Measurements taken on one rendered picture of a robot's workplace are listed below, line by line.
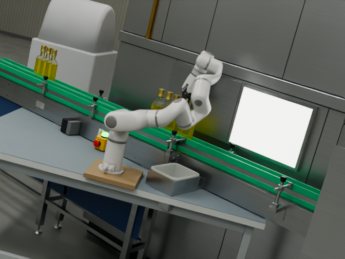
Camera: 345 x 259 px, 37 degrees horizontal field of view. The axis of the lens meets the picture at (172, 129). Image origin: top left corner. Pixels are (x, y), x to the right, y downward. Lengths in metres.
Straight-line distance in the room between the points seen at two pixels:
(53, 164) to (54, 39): 2.62
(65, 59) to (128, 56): 1.75
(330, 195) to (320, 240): 0.20
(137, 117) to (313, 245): 0.95
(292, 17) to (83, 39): 2.67
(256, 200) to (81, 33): 2.92
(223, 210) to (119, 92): 1.20
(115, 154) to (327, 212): 1.02
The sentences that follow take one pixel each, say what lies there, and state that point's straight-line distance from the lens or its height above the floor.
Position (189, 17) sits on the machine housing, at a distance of 3.04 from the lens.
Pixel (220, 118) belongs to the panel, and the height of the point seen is 1.10.
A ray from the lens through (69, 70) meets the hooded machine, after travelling 4.99.
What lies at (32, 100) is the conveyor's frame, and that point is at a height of 0.82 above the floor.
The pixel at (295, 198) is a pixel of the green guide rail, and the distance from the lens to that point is 2.51.
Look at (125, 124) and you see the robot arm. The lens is 2.41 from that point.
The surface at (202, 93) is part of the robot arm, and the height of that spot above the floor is 1.26.
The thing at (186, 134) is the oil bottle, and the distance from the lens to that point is 2.81.
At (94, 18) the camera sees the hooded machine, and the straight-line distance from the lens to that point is 5.00.
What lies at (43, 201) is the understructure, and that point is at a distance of 3.49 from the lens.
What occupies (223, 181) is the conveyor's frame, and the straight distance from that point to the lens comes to 2.67.
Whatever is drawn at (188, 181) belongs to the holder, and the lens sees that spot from 2.59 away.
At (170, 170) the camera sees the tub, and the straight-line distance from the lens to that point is 2.72.
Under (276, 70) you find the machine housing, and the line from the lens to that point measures 2.73.
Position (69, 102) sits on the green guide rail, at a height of 0.91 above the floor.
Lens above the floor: 1.62
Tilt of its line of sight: 13 degrees down
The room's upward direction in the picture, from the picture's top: 14 degrees clockwise
